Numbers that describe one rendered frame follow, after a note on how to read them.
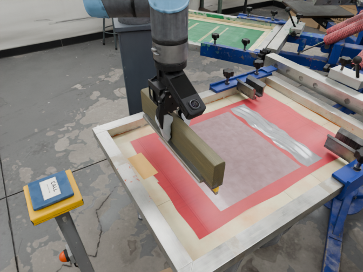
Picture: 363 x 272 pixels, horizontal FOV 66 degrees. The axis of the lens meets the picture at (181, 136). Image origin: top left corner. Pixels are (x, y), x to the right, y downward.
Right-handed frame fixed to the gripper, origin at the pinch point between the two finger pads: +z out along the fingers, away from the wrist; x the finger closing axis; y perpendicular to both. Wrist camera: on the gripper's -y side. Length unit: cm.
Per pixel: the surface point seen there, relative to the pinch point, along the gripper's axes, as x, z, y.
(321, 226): -99, 110, -9
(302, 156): -36.1, 13.5, -14.7
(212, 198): -3.3, 13.9, -12.8
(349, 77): -72, 2, -2
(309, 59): -105, 18, 37
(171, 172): 1.3, 14.0, 1.0
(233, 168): -15.1, 13.9, -7.2
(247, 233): -2.2, 10.4, -26.7
